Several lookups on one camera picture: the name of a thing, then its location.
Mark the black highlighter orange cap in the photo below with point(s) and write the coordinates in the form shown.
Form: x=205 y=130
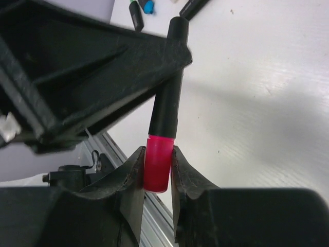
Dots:
x=192 y=8

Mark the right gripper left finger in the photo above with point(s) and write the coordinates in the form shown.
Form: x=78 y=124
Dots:
x=105 y=213

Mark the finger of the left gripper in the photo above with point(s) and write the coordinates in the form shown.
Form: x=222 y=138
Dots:
x=90 y=73

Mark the black highlighter blue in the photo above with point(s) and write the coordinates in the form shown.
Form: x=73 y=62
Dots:
x=147 y=6

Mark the black highlighter green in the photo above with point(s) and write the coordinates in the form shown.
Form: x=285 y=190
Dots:
x=136 y=16

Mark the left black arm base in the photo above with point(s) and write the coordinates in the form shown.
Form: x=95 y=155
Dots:
x=75 y=178

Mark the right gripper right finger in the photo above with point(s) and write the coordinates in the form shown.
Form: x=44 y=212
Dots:
x=207 y=215

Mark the black highlighter pink cap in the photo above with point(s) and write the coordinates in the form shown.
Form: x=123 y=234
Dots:
x=162 y=135

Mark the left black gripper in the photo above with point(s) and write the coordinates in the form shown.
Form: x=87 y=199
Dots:
x=30 y=118

